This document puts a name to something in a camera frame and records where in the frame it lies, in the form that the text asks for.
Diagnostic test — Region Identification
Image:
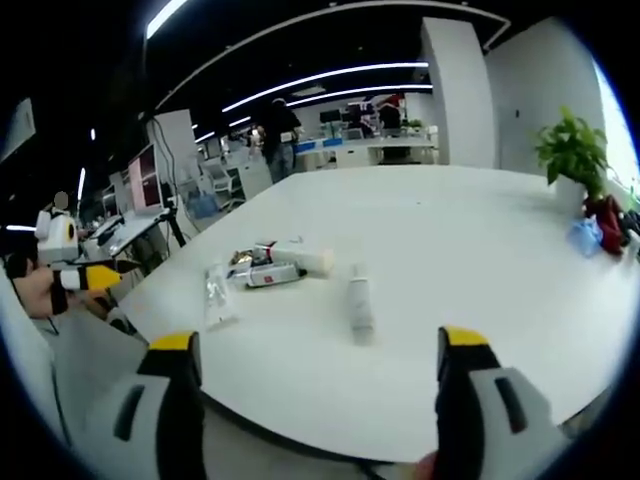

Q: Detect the black tripod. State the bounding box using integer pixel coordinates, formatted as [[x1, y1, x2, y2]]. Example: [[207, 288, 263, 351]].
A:
[[158, 198, 188, 248]]

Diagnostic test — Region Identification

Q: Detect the green potted plant white pot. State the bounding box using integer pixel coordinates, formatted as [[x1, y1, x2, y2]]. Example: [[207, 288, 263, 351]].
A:
[[530, 104, 612, 202]]

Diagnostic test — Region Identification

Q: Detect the person's grey clothing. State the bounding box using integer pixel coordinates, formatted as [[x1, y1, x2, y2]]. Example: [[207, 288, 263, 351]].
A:
[[0, 272, 150, 451]]

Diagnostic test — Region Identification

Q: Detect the white skincare bottle cream cap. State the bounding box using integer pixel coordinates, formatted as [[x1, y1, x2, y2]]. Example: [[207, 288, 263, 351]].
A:
[[253, 238, 335, 279]]

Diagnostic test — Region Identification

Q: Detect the blue water jug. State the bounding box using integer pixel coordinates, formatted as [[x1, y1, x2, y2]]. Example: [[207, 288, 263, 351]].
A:
[[191, 194, 219, 220]]

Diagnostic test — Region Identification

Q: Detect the clear plastic skincare packet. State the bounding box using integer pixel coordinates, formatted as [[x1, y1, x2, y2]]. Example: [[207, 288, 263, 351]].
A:
[[203, 262, 242, 332]]

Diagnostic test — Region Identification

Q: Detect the white skincare tube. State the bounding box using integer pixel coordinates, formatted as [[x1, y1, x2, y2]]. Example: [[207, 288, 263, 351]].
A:
[[347, 262, 377, 347]]

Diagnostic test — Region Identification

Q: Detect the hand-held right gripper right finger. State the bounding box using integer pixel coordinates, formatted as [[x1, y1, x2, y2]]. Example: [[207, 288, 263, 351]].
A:
[[433, 324, 576, 480]]

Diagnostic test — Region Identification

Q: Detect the blue plastic bag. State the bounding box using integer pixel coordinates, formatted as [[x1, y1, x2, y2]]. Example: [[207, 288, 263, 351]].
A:
[[566, 217, 605, 257]]

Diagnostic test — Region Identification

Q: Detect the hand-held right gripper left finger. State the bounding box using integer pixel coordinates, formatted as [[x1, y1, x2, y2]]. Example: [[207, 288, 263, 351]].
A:
[[74, 329, 207, 480]]

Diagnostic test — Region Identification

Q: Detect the pink-lit monitor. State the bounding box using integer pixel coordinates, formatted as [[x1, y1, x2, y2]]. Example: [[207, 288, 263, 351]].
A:
[[126, 143, 165, 217]]

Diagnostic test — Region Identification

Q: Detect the person's left hand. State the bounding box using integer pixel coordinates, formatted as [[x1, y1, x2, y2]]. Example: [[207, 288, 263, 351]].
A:
[[17, 269, 64, 320]]

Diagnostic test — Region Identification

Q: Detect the white skincare box red label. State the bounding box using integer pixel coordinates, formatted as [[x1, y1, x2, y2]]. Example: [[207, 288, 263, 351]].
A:
[[227, 262, 309, 291]]

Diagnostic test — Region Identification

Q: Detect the person's right hand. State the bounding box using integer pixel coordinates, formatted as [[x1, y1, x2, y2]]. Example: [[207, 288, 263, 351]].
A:
[[415, 452, 442, 480]]

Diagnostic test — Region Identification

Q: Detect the long white office desk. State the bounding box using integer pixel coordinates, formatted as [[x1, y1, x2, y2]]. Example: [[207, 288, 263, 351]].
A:
[[293, 135, 437, 167]]

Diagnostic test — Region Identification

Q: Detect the dark red cloth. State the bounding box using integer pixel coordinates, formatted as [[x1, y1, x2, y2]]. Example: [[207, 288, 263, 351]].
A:
[[583, 194, 632, 256]]

